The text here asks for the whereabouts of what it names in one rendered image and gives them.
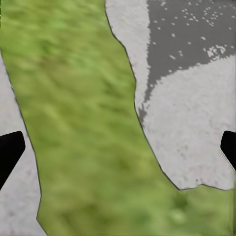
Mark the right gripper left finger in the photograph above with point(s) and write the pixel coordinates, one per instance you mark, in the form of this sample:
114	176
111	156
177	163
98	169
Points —
12	146

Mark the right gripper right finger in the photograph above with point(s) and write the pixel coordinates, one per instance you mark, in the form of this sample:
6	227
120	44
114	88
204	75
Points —
228	146

